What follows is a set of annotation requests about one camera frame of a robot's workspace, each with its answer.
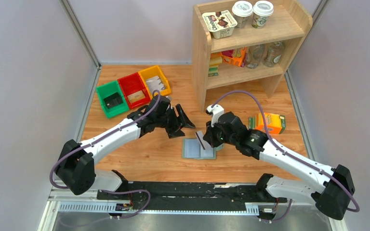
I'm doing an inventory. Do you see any clear glass jar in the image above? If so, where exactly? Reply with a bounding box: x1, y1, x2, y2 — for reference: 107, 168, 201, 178
245, 44, 265, 69
263, 41, 285, 67

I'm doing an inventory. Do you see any left white paper cup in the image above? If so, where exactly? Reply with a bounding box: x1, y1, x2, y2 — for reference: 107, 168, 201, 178
232, 0, 253, 28

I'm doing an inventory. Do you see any yellow green sponge stack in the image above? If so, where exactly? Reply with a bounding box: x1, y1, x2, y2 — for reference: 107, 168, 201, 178
208, 52, 223, 77

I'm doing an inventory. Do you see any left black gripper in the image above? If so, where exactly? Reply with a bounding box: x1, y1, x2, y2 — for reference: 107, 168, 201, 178
155, 104, 196, 139

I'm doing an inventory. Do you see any card in yellow bin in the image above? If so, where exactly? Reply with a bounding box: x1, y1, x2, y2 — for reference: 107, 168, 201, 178
145, 76, 166, 93

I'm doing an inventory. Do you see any white paper cup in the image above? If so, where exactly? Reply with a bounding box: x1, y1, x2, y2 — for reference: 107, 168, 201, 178
252, 0, 274, 29
232, 0, 253, 28

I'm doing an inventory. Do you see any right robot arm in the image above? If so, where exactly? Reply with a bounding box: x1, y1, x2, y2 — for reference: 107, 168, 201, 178
203, 108, 355, 220

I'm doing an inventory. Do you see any orange box on shelf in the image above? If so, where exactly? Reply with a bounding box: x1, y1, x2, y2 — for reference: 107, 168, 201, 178
221, 47, 248, 67

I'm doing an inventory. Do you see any orange snack box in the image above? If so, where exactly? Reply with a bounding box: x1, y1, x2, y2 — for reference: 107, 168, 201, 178
248, 113, 286, 134

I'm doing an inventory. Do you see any green plastic bin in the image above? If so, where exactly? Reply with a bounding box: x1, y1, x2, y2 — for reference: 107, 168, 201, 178
96, 80, 129, 119

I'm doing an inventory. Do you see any card in red bin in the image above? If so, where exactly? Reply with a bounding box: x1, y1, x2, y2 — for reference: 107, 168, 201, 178
127, 90, 145, 103

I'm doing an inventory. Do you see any wooden shelf unit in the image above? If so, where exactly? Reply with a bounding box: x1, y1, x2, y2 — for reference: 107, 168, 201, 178
191, 0, 313, 112

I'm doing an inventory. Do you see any right white paper cup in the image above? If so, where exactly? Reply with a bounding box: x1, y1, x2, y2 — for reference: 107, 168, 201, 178
252, 0, 274, 29

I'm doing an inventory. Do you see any green card holder wallet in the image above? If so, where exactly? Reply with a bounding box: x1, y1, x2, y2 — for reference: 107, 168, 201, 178
182, 139, 224, 160

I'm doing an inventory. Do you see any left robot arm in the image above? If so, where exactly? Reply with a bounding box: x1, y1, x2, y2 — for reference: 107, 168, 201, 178
49, 94, 196, 200

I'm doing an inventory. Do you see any yellow plastic bin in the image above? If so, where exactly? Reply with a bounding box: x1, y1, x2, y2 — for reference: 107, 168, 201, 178
138, 65, 172, 96

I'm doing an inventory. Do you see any Chobani yogurt tub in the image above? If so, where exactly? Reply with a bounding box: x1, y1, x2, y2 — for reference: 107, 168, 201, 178
202, 10, 238, 39

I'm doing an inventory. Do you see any red plastic bin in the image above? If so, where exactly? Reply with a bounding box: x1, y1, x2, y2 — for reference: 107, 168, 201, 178
117, 72, 151, 109

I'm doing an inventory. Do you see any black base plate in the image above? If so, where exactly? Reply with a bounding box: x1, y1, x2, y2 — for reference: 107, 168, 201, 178
96, 181, 287, 211

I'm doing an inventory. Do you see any aluminium frame rail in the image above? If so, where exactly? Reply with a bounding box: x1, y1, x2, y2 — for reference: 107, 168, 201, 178
38, 179, 348, 231

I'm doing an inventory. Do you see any left clear glass jar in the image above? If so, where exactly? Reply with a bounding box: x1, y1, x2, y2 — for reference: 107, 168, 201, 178
245, 44, 265, 69

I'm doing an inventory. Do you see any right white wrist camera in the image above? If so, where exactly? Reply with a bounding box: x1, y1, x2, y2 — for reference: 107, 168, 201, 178
206, 104, 225, 127

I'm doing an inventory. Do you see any right clear glass jar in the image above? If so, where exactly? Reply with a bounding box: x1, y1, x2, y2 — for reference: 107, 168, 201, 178
263, 41, 285, 67

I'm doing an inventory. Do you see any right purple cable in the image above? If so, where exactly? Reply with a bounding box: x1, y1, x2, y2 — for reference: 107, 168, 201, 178
210, 90, 360, 223

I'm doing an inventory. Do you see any black card in green bin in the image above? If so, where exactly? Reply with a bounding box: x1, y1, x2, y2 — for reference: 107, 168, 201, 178
104, 92, 123, 109

